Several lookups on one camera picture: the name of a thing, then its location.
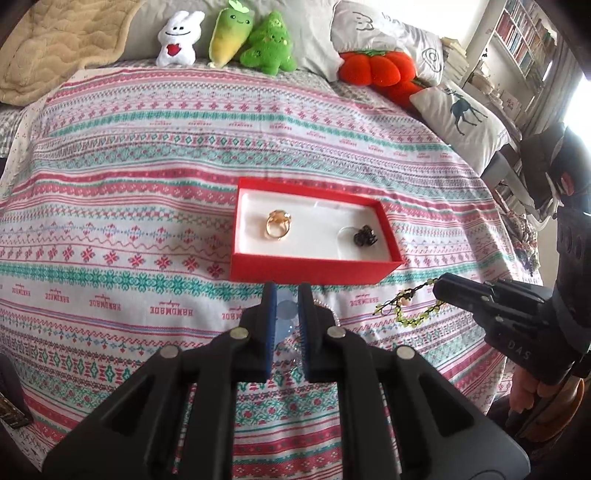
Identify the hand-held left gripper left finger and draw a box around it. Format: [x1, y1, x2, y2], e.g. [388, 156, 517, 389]
[41, 281, 278, 480]

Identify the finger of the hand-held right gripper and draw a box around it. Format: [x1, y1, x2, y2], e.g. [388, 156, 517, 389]
[433, 272, 555, 306]
[434, 294, 509, 334]

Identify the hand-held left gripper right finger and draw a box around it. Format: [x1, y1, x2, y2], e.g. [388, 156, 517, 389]
[298, 282, 530, 480]

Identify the light blue translucent bangle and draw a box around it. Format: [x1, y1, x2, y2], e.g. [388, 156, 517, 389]
[274, 288, 304, 352]

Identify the green bead bracelet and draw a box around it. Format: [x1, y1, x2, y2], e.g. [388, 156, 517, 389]
[373, 277, 447, 329]
[314, 299, 345, 326]

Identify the red jewelry box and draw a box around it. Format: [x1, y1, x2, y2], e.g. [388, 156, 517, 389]
[229, 178, 407, 286]

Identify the person's right hand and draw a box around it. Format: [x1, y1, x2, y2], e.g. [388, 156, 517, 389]
[510, 368, 556, 415]

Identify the floral cloth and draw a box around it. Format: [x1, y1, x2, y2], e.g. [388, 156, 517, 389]
[501, 203, 542, 278]

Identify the dark bead pendant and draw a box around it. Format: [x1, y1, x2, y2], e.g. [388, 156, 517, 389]
[353, 224, 378, 247]

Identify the black office chair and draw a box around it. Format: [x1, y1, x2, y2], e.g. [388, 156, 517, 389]
[480, 122, 570, 219]

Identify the white deer print pillow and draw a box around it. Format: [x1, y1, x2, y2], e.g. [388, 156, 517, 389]
[410, 80, 514, 174]

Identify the patterned knit-print blanket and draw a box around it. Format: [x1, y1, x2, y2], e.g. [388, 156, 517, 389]
[0, 67, 546, 480]

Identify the stack of books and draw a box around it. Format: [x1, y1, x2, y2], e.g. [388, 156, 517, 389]
[441, 37, 472, 85]

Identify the orange pumpkin plush toy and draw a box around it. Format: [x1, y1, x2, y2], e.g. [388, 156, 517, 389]
[338, 48, 428, 110]

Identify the white bookshelf with books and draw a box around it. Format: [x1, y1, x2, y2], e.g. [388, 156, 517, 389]
[488, 0, 562, 134]

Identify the dark flat object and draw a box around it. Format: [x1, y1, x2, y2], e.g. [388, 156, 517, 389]
[0, 354, 34, 428]

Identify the white printed pillow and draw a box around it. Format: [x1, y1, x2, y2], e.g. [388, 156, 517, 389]
[330, 0, 447, 86]

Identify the green tree plush toy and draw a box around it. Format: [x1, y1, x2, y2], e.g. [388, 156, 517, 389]
[239, 11, 297, 76]

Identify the yellow-green carrot plush toy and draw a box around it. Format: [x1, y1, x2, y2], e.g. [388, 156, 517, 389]
[209, 0, 254, 69]

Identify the white rabbit plush toy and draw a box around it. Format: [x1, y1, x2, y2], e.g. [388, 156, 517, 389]
[156, 10, 206, 68]

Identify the grey checked bed sheet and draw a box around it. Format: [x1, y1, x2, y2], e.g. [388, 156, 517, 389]
[0, 105, 34, 158]

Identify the beige quilted blanket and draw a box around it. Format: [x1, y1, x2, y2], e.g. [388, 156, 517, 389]
[0, 0, 149, 108]

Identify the gold ring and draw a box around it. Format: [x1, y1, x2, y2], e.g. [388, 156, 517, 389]
[264, 209, 293, 240]

